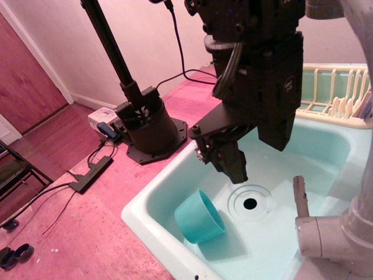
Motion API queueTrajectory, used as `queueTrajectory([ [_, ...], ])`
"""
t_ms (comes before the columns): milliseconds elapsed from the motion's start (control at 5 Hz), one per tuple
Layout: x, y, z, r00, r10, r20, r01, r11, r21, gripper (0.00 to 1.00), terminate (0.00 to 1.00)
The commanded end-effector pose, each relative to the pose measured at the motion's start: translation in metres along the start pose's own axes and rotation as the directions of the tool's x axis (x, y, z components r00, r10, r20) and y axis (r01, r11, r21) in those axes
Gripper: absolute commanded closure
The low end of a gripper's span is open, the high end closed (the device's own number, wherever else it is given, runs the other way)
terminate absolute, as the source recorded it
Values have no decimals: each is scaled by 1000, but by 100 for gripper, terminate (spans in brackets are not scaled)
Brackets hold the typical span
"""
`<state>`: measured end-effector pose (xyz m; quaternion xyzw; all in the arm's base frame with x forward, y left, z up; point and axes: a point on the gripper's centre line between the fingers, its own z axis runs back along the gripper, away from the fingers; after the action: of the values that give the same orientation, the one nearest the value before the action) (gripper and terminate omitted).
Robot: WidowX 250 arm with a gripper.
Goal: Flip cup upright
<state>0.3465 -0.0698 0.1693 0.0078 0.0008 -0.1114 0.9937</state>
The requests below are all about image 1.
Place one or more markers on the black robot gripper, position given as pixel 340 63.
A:
pixel 259 87

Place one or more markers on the teal plastic cup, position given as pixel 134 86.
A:
pixel 198 219

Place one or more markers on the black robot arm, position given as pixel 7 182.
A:
pixel 254 22

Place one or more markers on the light green toy sink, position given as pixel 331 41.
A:
pixel 260 241

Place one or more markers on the cream plastic dish rack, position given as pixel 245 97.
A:
pixel 336 94

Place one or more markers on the grey toy faucet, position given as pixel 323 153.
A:
pixel 339 244

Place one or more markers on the white cardboard box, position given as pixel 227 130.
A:
pixel 102 115

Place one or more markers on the blue adapter plug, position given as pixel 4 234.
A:
pixel 107 131

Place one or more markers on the black USB hub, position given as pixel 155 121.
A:
pixel 84 182

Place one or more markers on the black folding chair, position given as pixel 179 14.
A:
pixel 14 176

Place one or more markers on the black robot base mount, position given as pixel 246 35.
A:
pixel 144 123

